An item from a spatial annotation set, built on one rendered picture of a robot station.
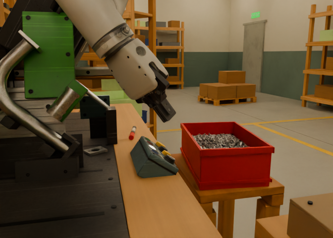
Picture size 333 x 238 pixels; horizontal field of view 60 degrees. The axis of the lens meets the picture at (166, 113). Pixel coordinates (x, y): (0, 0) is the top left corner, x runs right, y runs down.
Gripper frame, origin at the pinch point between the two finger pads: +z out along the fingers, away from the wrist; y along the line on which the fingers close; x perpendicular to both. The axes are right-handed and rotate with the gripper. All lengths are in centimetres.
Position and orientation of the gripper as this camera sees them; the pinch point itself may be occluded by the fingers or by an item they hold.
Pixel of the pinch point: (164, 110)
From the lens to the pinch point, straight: 60.1
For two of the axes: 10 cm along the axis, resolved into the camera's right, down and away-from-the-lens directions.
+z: 5.9, 7.9, 1.8
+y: -6.0, 2.7, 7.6
